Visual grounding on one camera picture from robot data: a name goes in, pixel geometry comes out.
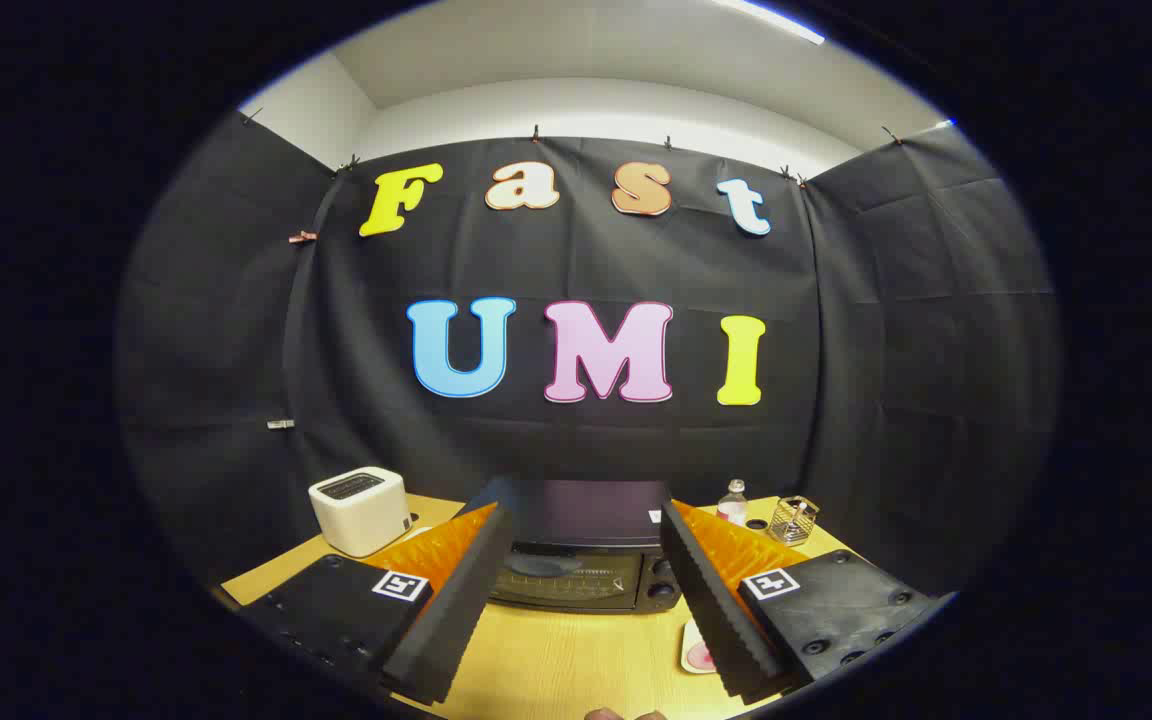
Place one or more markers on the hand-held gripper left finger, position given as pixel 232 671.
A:
pixel 456 610

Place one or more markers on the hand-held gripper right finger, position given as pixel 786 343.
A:
pixel 711 600

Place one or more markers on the cream square plate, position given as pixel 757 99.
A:
pixel 693 638

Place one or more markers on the pink ham slice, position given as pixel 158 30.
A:
pixel 700 659

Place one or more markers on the black toaster oven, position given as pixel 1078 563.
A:
pixel 576 510

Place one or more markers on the white bread toaster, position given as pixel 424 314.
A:
pixel 361 515

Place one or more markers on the clear plastic bottle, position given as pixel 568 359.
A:
pixel 732 508

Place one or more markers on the black backdrop cloth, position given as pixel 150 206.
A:
pixel 836 350

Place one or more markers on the copper cloth clip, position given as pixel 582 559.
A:
pixel 303 237

